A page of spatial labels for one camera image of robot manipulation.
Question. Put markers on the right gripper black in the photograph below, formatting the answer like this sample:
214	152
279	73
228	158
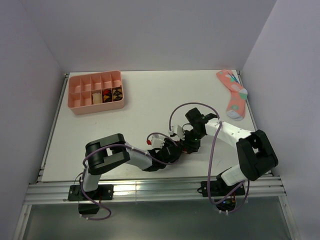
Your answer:
191	148

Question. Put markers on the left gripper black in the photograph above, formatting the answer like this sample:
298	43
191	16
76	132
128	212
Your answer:
167	142

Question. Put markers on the tan maroon sock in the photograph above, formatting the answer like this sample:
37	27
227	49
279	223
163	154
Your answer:
96	98

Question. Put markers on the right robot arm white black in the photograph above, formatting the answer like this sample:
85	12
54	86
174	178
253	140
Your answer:
255	153

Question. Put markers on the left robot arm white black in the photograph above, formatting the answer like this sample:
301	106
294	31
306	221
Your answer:
108	153

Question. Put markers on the pink patterned sock pair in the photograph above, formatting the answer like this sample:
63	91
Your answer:
236	108

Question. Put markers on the brown argyle rolled sock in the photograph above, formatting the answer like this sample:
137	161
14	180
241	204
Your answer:
117	93

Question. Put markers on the red argyle rolled sock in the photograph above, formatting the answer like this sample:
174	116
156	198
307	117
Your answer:
107	95

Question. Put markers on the pink divided organizer tray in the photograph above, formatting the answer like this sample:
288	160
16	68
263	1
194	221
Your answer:
95	92

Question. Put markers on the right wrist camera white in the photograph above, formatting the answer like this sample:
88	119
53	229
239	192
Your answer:
177	131

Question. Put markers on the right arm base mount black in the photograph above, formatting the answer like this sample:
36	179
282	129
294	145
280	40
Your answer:
227	199

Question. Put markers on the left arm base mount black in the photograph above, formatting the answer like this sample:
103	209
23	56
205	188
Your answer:
104	192

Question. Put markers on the aluminium rail frame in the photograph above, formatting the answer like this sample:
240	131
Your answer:
155	93

